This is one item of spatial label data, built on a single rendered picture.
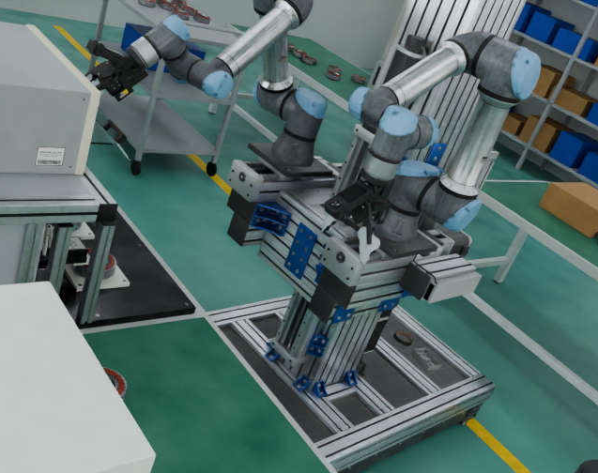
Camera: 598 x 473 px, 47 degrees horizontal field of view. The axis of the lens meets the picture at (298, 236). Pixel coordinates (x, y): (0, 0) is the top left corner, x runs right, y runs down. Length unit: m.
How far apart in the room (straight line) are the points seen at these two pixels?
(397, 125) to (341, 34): 8.03
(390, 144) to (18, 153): 0.80
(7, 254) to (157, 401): 0.46
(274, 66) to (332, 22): 7.03
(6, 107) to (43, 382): 0.75
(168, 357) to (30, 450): 0.94
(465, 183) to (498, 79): 0.30
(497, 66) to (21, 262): 1.23
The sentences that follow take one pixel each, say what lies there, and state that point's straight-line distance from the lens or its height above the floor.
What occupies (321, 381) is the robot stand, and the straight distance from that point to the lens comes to 2.72.
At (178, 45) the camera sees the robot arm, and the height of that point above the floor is 1.38.
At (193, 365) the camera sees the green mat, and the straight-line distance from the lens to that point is 1.78.
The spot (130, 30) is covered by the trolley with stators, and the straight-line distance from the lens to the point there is 4.88.
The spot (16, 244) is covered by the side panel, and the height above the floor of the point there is 1.01.
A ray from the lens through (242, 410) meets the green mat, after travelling 1.70.
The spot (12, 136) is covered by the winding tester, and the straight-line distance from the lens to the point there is 1.60.
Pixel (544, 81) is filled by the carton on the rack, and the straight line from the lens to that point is 8.00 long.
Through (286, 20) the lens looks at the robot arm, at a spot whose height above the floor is 1.51.
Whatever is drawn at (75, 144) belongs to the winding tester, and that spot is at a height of 1.19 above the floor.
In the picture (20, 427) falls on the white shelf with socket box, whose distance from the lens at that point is 0.90.
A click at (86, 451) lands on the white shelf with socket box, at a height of 1.20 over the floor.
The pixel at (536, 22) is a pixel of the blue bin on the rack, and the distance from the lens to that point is 8.15.
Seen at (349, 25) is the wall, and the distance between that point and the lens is 9.56.
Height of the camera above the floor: 1.84
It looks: 25 degrees down
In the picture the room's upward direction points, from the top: 21 degrees clockwise
